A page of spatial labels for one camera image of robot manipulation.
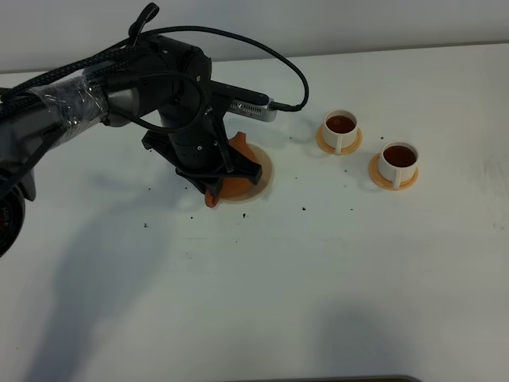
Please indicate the near white teacup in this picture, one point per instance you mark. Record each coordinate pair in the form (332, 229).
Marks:
(398, 163)

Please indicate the near round wooden coaster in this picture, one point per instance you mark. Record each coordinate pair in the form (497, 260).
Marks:
(382, 182)

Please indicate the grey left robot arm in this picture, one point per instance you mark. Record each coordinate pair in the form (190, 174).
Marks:
(55, 107)

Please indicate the brown clay teapot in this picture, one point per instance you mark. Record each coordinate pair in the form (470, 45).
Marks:
(243, 182)

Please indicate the round wooden coaster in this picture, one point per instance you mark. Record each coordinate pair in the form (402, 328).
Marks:
(338, 143)
(382, 182)

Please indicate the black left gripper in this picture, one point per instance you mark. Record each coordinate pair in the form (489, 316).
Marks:
(192, 136)

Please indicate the far white teacup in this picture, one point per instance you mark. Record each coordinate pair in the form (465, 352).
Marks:
(340, 121)

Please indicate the white teacup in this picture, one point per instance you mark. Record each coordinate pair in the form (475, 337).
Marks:
(340, 121)
(398, 163)

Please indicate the large round beige trivet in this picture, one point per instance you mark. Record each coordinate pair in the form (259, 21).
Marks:
(263, 186)

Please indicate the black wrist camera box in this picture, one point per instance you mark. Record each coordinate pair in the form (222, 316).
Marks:
(241, 101)

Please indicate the far round wooden coaster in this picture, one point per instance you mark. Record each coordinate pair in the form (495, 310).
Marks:
(338, 143)

